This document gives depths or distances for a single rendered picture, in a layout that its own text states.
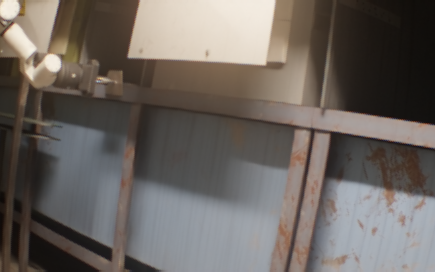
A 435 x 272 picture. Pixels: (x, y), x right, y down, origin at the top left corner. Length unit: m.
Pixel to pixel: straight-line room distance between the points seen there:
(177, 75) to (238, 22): 0.42
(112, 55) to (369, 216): 1.43
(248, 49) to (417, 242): 0.66
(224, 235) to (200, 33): 0.56
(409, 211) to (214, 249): 0.70
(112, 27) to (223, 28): 0.97
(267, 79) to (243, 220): 0.39
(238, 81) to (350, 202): 0.49
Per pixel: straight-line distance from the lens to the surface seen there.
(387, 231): 1.88
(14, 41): 2.44
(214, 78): 2.29
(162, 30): 2.32
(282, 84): 2.08
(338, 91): 2.01
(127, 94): 2.63
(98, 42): 2.98
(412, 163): 1.85
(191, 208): 2.40
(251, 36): 2.02
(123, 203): 2.59
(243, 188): 2.24
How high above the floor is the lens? 0.77
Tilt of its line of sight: 1 degrees down
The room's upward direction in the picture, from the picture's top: 9 degrees clockwise
